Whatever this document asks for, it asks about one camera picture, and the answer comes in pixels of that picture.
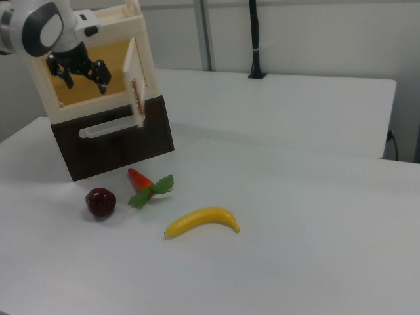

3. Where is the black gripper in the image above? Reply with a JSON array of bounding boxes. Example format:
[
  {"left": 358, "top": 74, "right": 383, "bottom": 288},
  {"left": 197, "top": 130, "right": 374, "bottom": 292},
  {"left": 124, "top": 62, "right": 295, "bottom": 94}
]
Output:
[{"left": 45, "top": 41, "right": 113, "bottom": 96}]

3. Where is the cream ribbed cabinet door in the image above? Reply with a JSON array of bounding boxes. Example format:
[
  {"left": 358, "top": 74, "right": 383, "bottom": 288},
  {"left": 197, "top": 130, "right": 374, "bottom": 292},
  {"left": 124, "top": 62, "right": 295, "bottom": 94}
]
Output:
[{"left": 121, "top": 37, "right": 147, "bottom": 129}]

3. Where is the cream plastic cabinet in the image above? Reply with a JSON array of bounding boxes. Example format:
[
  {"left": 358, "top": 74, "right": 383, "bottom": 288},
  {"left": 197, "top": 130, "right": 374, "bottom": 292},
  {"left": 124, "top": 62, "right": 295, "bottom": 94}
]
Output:
[{"left": 27, "top": 0, "right": 159, "bottom": 127}]

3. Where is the orange toy carrot with leaves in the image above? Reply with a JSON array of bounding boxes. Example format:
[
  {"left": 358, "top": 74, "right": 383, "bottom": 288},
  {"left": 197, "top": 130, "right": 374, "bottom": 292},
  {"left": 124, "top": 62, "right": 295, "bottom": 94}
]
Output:
[{"left": 127, "top": 167, "right": 175, "bottom": 210}]

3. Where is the dark red toy apple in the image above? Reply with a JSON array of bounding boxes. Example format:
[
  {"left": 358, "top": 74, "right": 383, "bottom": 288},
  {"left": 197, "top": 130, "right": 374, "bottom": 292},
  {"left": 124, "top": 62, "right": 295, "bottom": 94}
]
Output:
[{"left": 85, "top": 186, "right": 117, "bottom": 219}]

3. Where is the black pole with square foot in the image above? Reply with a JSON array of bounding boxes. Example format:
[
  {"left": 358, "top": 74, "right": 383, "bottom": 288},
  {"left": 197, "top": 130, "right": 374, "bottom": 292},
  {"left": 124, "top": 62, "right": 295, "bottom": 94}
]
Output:
[{"left": 247, "top": 0, "right": 268, "bottom": 80}]

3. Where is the yellow toy banana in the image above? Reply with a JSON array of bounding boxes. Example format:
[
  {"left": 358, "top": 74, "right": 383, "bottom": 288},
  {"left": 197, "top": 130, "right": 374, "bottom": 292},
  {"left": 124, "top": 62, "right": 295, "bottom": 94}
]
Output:
[{"left": 163, "top": 206, "right": 241, "bottom": 240}]

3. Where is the white bar handle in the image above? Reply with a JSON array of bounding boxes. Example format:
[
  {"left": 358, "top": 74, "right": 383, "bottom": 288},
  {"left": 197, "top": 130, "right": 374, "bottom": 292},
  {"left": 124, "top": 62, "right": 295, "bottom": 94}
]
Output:
[{"left": 79, "top": 119, "right": 140, "bottom": 139}]

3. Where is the cream plastic arch handle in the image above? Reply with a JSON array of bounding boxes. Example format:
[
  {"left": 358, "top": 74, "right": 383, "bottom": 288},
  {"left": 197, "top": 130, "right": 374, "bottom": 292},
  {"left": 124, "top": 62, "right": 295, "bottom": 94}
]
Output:
[{"left": 123, "top": 0, "right": 141, "bottom": 19}]

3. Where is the black wall cable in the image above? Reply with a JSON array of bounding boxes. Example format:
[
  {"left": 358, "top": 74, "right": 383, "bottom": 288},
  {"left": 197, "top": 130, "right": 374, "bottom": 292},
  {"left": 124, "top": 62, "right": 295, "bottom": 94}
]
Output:
[{"left": 386, "top": 129, "right": 400, "bottom": 161}]

